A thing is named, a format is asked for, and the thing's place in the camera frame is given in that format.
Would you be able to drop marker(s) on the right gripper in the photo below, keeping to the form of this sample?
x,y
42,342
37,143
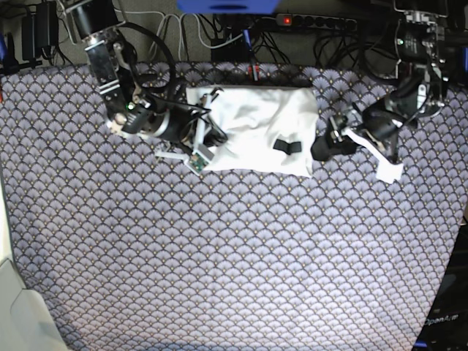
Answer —
x,y
183,123

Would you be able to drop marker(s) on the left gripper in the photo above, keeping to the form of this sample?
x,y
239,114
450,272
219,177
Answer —
x,y
379,126

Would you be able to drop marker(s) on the white printed T-shirt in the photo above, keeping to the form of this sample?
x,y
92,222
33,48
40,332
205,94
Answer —
x,y
253,117

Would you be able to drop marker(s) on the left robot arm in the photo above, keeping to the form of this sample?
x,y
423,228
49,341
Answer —
x,y
429,38

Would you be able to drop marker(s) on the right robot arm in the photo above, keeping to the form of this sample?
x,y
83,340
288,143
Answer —
x,y
135,104

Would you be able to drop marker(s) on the red and black clamp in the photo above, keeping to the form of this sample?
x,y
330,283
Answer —
x,y
253,72

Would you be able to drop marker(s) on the blue box at top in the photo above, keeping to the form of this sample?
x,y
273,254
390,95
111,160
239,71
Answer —
x,y
228,6

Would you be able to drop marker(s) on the black power strip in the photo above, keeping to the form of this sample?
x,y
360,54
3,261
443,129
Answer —
x,y
315,22

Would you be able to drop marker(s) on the patterned grey table cloth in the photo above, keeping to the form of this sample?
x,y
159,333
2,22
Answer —
x,y
133,253

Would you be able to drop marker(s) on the black power adapter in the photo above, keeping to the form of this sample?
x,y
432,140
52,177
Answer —
x,y
40,31

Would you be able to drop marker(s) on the grey plastic bin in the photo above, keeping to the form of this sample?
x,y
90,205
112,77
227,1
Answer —
x,y
26,323

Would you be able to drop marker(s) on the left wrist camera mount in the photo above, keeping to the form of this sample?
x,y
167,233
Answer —
x,y
386,171

